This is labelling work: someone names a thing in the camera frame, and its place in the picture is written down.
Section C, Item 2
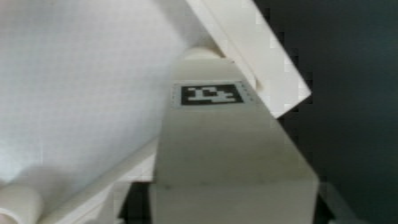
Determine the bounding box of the white desk top tray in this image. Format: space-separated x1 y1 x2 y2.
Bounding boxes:
0 0 312 224

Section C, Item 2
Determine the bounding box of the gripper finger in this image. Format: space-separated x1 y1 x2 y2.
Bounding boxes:
319 182 370 224

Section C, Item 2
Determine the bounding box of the white desk leg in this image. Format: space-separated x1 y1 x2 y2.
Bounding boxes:
150 48 320 224
0 184 45 224

